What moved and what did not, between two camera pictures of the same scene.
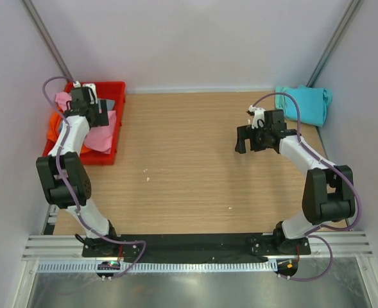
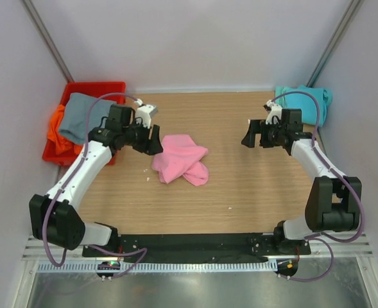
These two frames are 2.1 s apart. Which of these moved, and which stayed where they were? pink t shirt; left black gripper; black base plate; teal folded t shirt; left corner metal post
Moved: left black gripper; pink t shirt
Stayed: left corner metal post; teal folded t shirt; black base plate
